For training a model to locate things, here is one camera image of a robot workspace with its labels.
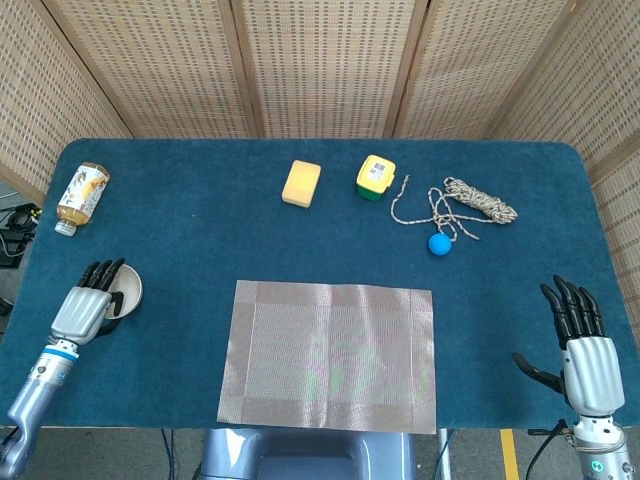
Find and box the green container yellow lid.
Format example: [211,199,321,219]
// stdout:
[355,154,398,203]

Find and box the black floor cable bundle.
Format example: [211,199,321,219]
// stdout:
[0,203,41,269]

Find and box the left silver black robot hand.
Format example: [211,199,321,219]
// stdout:
[49,257,126,347]

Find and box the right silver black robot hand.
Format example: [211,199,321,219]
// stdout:
[511,274,627,417]

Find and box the cream bowl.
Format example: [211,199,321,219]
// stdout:
[104,263,144,321]

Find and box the tea bottle with label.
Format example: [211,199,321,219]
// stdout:
[54,161,111,237]

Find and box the woven bamboo screen panel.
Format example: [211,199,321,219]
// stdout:
[384,0,584,141]
[487,0,640,274]
[0,0,135,206]
[42,0,264,140]
[230,0,430,140]

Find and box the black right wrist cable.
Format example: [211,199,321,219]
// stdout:
[527,419,576,480]

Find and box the black hanging cable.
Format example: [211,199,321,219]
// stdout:
[159,428,176,480]

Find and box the white table leg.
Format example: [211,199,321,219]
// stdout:
[437,428,452,480]

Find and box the yellow sponge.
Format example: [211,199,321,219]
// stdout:
[281,159,322,208]

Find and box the beige braided rope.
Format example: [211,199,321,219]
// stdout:
[389,174,519,242]

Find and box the brown woven placemat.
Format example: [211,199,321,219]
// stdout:
[216,279,438,430]

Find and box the blue carpet table cover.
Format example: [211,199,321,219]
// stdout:
[0,138,624,431]

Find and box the blue ball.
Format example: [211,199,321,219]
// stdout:
[427,231,453,258]

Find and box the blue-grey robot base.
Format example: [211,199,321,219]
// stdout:
[192,428,417,480]

